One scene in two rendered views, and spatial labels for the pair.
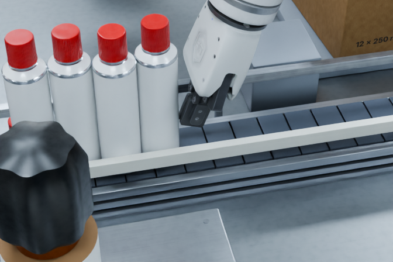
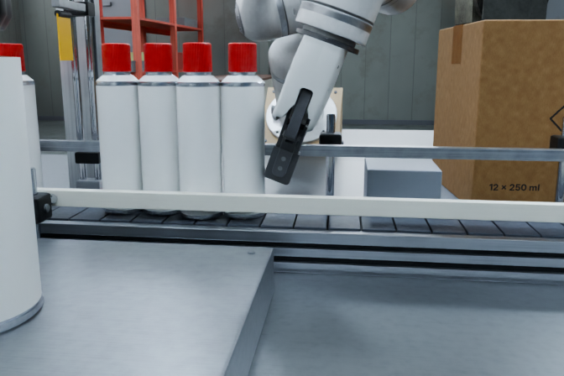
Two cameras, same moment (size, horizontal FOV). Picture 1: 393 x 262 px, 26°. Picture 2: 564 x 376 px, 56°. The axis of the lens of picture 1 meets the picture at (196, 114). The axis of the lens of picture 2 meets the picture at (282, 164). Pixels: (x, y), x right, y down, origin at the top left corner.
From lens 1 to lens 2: 65 cm
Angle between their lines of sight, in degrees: 34
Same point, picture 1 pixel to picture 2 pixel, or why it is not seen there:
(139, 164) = (207, 201)
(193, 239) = (224, 260)
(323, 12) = (459, 164)
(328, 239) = (410, 317)
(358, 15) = not seen: hidden behind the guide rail
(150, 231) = (183, 250)
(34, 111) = (114, 122)
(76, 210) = not seen: outside the picture
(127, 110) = (201, 133)
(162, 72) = (240, 92)
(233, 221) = (299, 287)
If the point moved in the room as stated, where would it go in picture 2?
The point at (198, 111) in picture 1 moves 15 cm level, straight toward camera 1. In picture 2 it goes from (281, 158) to (227, 186)
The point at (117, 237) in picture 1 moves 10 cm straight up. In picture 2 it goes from (145, 248) to (140, 150)
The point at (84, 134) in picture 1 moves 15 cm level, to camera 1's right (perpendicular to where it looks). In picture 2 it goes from (161, 161) to (280, 169)
